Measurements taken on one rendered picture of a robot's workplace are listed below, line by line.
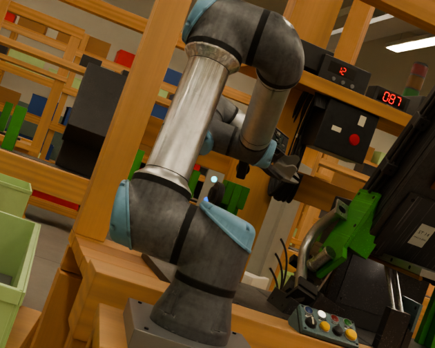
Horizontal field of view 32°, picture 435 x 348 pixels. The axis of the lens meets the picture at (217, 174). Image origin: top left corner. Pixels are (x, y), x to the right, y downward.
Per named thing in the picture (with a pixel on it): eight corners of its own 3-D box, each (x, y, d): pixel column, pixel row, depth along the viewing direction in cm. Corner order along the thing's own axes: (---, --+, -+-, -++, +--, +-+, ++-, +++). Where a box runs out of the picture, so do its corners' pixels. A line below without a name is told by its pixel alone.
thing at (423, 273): (471, 299, 186) (476, 287, 186) (417, 279, 181) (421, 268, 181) (395, 266, 223) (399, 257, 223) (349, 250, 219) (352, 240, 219)
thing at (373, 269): (409, 344, 221) (448, 235, 221) (319, 315, 213) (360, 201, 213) (380, 326, 239) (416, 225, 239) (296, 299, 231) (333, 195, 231)
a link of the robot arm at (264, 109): (328, 17, 148) (275, 145, 190) (275, -2, 148) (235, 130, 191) (313, 60, 142) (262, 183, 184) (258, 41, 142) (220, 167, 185)
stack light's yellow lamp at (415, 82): (422, 92, 240) (427, 79, 240) (409, 87, 239) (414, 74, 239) (414, 93, 245) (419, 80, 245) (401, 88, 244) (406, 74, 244)
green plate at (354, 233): (358, 276, 196) (401, 210, 198) (334, 259, 194) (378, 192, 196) (340, 267, 208) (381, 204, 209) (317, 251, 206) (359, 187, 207)
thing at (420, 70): (427, 79, 240) (432, 66, 241) (414, 74, 239) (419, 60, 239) (419, 80, 245) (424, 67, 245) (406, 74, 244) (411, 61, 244)
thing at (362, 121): (363, 165, 223) (380, 117, 223) (313, 145, 219) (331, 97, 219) (346, 161, 235) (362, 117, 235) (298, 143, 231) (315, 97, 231)
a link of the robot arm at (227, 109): (181, 111, 189) (191, 92, 195) (215, 138, 192) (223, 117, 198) (199, 94, 184) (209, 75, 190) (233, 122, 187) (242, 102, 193)
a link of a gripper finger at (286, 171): (308, 181, 195) (282, 158, 193) (293, 192, 199) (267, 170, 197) (310, 173, 198) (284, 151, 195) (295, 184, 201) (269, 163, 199)
